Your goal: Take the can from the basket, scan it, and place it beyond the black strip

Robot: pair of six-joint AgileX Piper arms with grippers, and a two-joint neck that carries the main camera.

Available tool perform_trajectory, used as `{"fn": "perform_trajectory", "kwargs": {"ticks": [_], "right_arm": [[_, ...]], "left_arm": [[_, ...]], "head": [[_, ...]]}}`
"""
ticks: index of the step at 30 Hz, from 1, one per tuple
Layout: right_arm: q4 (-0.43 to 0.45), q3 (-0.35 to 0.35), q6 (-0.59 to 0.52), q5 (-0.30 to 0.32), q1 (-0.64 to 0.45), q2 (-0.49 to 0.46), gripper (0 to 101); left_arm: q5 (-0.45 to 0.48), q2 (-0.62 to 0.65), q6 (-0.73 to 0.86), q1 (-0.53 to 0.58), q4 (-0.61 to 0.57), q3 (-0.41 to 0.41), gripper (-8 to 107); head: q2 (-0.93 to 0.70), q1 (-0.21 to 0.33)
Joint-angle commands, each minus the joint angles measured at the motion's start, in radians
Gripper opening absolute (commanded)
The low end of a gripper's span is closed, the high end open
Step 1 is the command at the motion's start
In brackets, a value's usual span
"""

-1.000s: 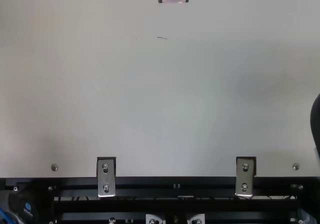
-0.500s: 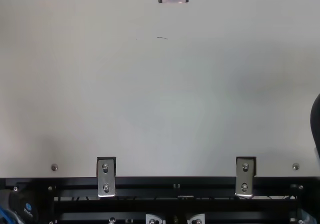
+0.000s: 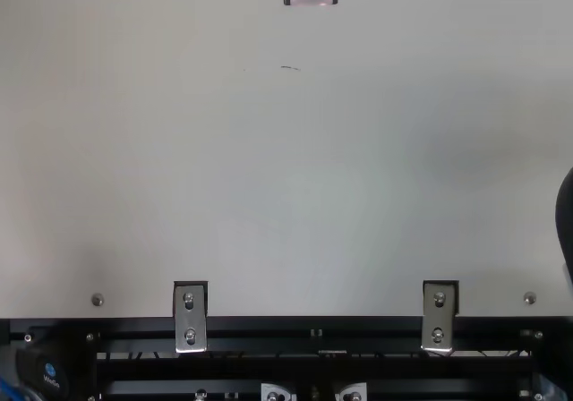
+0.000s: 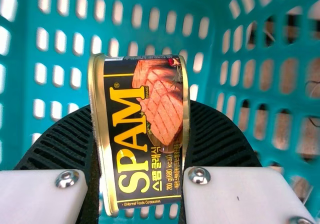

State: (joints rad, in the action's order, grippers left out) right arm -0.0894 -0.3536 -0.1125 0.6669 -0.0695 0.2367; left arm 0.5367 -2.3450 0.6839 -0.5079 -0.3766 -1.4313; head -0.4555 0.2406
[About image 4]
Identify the teal shopping basket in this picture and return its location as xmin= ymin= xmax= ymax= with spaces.
xmin=0 ymin=0 xmax=320 ymax=224

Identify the rectangular tin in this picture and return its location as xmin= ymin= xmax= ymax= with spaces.
xmin=87 ymin=53 xmax=192 ymax=218

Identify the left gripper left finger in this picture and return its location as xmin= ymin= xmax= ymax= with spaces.
xmin=0 ymin=104 xmax=101 ymax=224

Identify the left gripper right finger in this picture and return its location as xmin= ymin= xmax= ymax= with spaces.
xmin=174 ymin=99 xmax=316 ymax=224

